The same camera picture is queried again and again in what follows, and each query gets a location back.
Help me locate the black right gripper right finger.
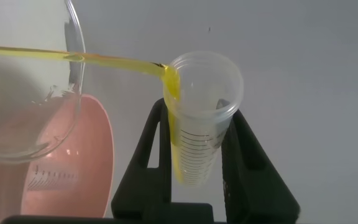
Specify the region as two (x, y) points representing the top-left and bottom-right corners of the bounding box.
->
(221, 108), (301, 224)

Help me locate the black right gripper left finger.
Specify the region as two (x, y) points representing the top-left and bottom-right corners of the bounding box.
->
(111, 98), (173, 222)

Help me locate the test tube with yellow pigment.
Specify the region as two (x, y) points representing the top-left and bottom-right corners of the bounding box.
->
(162, 51), (244, 187)

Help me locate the clear glass beaker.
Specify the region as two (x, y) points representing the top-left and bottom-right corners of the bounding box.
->
(0, 0), (86, 164)

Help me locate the pink bowl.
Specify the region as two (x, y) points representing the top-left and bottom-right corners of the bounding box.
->
(0, 93), (115, 220)

